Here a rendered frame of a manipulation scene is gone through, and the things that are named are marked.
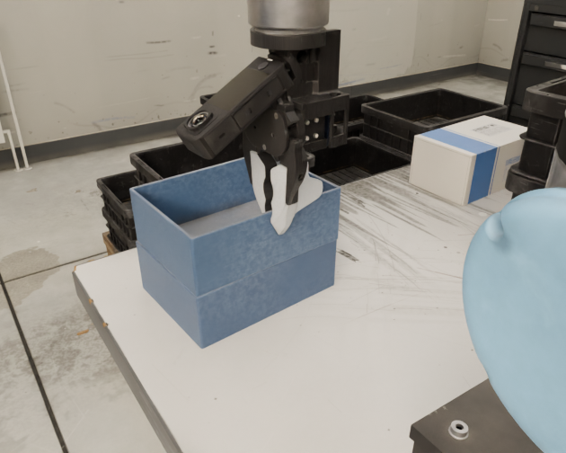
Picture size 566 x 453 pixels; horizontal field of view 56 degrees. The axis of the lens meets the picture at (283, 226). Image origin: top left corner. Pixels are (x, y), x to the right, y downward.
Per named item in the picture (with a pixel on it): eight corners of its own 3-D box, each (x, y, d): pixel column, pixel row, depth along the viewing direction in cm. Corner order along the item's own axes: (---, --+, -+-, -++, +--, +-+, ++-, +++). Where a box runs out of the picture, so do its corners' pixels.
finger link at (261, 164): (309, 219, 62) (312, 144, 57) (268, 235, 59) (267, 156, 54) (292, 209, 64) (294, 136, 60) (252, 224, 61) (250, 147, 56)
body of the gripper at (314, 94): (349, 151, 56) (356, 29, 50) (283, 170, 51) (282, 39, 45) (302, 131, 61) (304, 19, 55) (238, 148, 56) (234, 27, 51)
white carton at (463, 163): (463, 206, 89) (472, 155, 85) (408, 182, 98) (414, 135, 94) (530, 177, 100) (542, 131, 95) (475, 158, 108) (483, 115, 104)
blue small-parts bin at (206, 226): (196, 297, 55) (190, 239, 52) (136, 239, 66) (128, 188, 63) (339, 238, 66) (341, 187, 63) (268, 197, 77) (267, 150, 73)
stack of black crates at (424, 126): (409, 257, 180) (426, 128, 158) (350, 222, 201) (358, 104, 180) (485, 225, 199) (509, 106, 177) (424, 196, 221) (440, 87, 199)
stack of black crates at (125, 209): (136, 277, 169) (125, 212, 158) (105, 237, 191) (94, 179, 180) (244, 241, 189) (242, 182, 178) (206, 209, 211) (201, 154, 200)
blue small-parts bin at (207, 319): (201, 350, 59) (197, 298, 55) (142, 287, 69) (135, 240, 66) (335, 285, 70) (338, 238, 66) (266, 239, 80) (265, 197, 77)
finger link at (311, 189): (329, 230, 60) (331, 152, 55) (287, 247, 56) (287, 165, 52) (311, 220, 62) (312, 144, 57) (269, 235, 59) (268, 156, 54)
